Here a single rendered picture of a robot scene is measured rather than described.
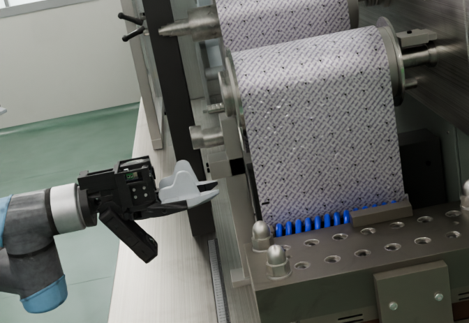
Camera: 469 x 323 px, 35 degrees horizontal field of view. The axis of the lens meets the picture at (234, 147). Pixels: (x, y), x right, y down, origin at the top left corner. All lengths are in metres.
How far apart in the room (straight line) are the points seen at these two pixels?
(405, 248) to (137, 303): 0.51
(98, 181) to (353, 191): 0.41
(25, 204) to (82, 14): 5.62
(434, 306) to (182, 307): 0.45
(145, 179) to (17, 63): 5.80
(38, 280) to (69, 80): 5.70
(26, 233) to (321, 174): 0.47
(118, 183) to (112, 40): 5.65
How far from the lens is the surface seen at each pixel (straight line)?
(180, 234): 1.62
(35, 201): 1.20
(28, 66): 6.91
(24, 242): 1.21
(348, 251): 1.12
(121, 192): 1.16
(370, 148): 1.22
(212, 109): 1.21
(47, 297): 1.25
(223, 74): 1.20
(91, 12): 6.76
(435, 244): 1.12
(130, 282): 1.46
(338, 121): 1.19
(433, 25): 1.26
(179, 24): 1.44
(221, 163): 1.26
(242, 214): 1.31
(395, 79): 1.21
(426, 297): 1.09
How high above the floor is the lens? 1.53
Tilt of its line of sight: 17 degrees down
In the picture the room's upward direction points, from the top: 11 degrees counter-clockwise
